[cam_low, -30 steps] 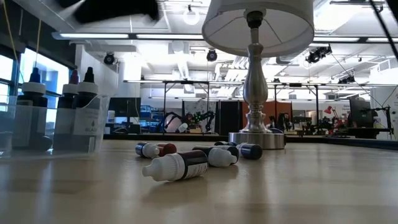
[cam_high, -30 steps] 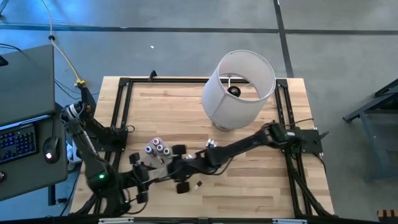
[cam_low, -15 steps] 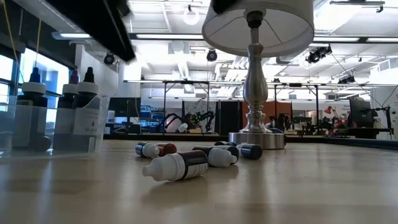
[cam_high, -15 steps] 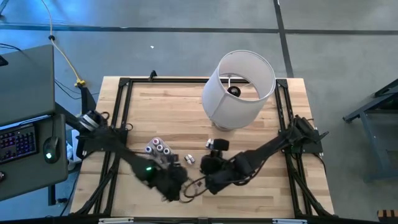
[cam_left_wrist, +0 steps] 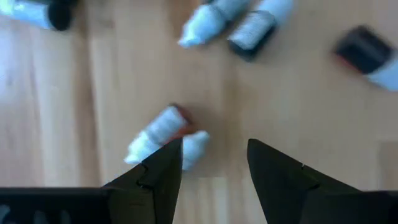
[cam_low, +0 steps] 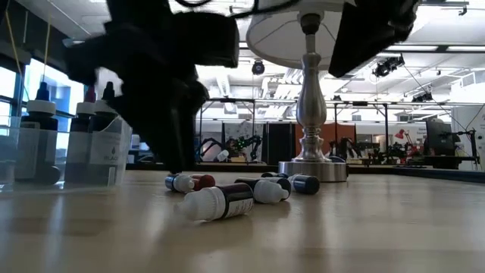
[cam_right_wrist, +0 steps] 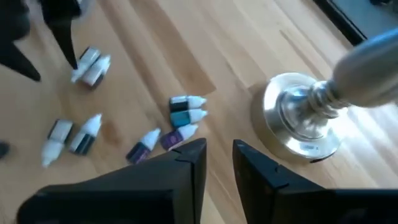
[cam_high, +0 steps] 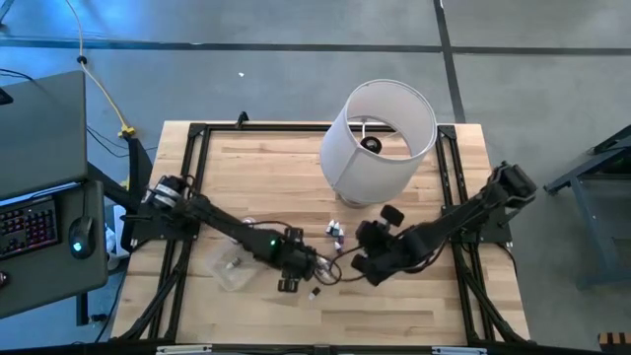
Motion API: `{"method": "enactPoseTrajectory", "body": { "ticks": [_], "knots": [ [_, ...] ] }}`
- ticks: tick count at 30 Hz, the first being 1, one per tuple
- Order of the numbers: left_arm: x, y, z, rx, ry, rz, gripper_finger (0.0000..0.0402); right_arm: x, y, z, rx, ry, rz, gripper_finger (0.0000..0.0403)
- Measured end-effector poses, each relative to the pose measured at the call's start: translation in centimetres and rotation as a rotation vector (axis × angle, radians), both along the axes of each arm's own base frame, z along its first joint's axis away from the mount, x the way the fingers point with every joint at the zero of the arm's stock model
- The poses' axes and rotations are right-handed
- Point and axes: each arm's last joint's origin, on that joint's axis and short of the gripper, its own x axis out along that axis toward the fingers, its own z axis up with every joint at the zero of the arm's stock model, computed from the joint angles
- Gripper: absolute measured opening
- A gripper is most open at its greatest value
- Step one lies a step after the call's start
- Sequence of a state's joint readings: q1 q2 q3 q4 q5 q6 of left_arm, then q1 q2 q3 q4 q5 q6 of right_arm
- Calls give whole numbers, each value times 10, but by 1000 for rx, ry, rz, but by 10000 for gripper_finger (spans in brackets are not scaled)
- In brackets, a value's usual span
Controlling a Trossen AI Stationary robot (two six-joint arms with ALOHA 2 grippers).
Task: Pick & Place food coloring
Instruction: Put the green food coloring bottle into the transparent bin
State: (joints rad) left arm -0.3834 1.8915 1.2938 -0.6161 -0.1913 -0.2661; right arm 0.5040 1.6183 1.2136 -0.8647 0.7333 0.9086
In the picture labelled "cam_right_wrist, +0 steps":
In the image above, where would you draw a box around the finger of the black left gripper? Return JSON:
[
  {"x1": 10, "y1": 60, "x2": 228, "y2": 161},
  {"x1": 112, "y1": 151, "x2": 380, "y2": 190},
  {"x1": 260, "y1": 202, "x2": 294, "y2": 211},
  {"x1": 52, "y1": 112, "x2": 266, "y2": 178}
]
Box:
[
  {"x1": 0, "y1": 0, "x2": 42, "y2": 82},
  {"x1": 40, "y1": 0, "x2": 82, "y2": 70}
]

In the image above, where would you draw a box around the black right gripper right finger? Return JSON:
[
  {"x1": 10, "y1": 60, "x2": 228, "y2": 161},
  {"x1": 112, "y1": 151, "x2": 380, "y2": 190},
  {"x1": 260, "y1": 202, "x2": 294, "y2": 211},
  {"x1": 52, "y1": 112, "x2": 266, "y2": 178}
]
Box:
[{"x1": 232, "y1": 139, "x2": 398, "y2": 224}]

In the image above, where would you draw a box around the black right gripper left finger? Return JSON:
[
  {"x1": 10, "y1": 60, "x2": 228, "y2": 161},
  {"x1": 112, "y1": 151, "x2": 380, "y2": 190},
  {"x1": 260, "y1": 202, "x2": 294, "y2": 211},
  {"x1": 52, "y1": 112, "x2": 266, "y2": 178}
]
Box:
[{"x1": 17, "y1": 138, "x2": 208, "y2": 224}]

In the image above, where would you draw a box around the small white-capped dropper bottle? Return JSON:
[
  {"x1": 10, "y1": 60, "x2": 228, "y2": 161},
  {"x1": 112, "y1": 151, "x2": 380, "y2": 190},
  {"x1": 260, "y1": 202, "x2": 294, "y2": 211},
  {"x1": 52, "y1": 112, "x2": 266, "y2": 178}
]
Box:
[
  {"x1": 70, "y1": 46, "x2": 102, "y2": 84},
  {"x1": 41, "y1": 119, "x2": 74, "y2": 169},
  {"x1": 68, "y1": 113, "x2": 103, "y2": 156},
  {"x1": 81, "y1": 55, "x2": 112, "y2": 90}
]

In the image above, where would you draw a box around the dark purple white-capped dropper bottle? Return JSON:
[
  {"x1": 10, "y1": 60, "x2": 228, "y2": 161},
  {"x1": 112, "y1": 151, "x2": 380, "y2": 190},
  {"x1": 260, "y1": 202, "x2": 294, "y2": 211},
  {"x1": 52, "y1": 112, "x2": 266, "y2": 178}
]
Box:
[{"x1": 126, "y1": 128, "x2": 162, "y2": 165}]

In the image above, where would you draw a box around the teal white-capped dropper bottle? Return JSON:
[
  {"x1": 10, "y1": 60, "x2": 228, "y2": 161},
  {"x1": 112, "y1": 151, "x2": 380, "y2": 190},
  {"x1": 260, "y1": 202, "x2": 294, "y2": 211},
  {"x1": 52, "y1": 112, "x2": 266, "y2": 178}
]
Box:
[{"x1": 169, "y1": 108, "x2": 208, "y2": 128}]

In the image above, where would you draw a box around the black white-capped dropper bottle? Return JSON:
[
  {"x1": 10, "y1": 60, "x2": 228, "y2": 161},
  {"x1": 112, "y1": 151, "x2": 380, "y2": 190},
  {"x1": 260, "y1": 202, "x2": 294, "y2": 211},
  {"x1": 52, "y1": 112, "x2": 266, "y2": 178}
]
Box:
[{"x1": 169, "y1": 95, "x2": 208, "y2": 113}]

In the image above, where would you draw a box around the black aluminium table frame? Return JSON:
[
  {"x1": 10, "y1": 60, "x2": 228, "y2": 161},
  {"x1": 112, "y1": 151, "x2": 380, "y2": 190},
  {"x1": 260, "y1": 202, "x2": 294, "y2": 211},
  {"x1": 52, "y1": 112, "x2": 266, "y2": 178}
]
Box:
[{"x1": 312, "y1": 0, "x2": 368, "y2": 46}]

